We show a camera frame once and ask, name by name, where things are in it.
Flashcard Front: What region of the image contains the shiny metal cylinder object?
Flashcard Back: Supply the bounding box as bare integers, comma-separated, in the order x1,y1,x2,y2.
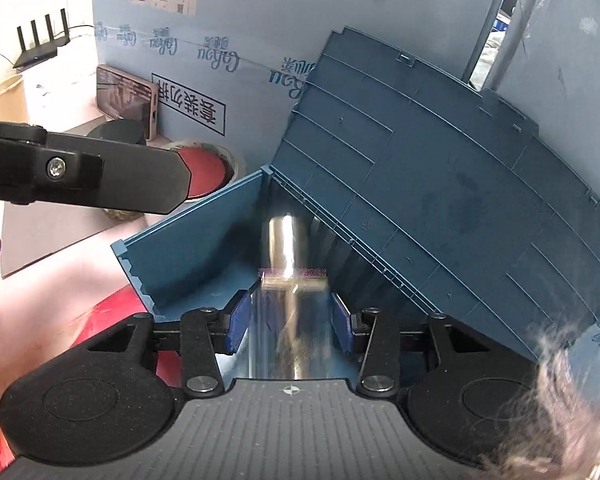
248,214,334,380

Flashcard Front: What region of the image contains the black round object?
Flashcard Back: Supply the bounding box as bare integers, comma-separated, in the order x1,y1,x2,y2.
87,119,146,145

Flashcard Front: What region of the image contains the black wifi router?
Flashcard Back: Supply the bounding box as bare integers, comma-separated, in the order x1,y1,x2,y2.
12,8,71,72

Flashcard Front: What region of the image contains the blue plastic storage box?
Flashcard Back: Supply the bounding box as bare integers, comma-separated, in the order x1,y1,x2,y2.
112,28,600,356

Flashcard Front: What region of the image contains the red tape roll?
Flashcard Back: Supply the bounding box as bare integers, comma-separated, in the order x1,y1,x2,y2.
164,140,246,204

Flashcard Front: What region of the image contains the blue foam board panel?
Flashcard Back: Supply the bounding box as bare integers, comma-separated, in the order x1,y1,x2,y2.
93,0,502,169

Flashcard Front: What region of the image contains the smartphone with rose frame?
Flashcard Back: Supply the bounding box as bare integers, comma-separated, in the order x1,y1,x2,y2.
95,64,159,141

